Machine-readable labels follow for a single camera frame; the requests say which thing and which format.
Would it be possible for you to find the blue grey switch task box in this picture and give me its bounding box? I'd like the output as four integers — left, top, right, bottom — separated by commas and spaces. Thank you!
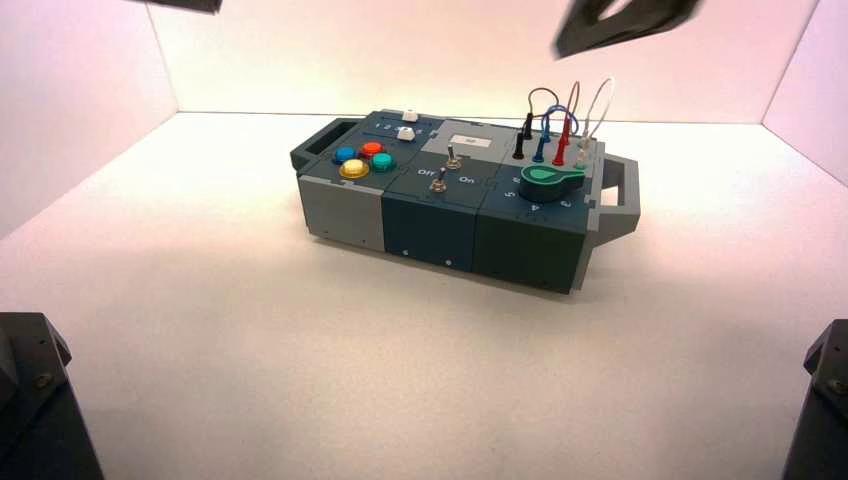
289, 109, 643, 296

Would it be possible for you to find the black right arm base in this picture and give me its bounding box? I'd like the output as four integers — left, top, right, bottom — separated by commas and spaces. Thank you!
781, 319, 848, 480

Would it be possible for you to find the red jumper cable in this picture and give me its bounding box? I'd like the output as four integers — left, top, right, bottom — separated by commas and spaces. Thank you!
551, 80, 582, 168

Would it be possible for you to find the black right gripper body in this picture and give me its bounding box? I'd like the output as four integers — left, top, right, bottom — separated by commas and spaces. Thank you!
553, 0, 705, 60

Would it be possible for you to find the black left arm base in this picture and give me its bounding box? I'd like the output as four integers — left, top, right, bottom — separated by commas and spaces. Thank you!
0, 311, 106, 480

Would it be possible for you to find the white jumper cable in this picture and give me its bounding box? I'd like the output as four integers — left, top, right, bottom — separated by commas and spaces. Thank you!
573, 76, 617, 170

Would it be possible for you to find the green rotary knob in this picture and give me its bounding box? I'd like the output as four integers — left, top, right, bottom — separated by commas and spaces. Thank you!
517, 164, 588, 204

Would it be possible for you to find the blue jumper cable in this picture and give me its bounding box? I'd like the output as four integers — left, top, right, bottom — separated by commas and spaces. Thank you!
531, 104, 581, 164

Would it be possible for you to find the black jumper cable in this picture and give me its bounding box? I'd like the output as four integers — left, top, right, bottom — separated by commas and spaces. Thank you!
512, 87, 561, 162

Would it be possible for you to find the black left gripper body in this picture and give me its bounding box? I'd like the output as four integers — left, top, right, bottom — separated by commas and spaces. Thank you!
132, 0, 224, 15

